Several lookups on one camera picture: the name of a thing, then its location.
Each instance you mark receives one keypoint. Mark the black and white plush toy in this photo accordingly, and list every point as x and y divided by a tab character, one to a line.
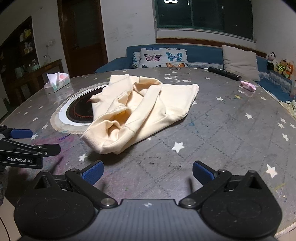
271	59

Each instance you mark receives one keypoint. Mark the wall switch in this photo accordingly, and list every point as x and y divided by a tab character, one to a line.
50	43

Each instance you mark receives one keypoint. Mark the small butterfly print pillow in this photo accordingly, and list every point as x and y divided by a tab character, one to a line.
136	60

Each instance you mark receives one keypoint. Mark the large butterfly print pillow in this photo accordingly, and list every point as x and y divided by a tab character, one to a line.
161	57

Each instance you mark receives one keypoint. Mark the green framed window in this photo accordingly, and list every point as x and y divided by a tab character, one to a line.
203	16

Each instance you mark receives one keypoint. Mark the black remote control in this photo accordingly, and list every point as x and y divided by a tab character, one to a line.
224	73

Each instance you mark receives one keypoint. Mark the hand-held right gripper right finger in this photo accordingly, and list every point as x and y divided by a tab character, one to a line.
203	172

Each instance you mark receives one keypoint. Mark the beige pillow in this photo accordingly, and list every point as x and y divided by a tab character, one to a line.
241	61

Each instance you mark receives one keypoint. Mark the brown and green plush toy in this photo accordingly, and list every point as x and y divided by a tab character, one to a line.
282	67

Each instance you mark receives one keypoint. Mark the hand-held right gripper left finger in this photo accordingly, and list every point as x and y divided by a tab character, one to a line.
93	172

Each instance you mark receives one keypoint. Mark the tissue box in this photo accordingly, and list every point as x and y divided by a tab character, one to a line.
57	85

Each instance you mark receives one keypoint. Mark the small pink cloth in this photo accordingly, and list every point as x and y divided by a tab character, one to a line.
248	85

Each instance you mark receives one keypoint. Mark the glass jar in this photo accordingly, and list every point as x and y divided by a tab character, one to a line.
34	64

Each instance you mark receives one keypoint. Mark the dark wooden shelf cabinet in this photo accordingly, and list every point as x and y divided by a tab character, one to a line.
20	46

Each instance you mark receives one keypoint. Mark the dark wooden side table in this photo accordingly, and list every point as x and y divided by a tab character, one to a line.
34	74

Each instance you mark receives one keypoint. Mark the clear plastic box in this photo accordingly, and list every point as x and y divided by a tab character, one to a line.
283	82

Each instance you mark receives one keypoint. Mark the dark wooden door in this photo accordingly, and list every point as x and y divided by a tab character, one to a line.
81	34

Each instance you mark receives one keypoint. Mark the cream clothing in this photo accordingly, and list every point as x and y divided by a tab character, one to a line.
150	104

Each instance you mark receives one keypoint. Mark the blue sofa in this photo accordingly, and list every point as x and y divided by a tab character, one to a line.
201	53

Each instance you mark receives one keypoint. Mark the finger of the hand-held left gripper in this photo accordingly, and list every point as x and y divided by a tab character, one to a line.
47	149
22	133

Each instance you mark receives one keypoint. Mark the mint green container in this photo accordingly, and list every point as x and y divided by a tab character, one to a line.
19	71

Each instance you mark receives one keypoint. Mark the round black induction cooker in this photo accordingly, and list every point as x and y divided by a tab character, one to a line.
76	112

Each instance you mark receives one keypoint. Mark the orange plush toy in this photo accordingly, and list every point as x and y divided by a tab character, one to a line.
290	70

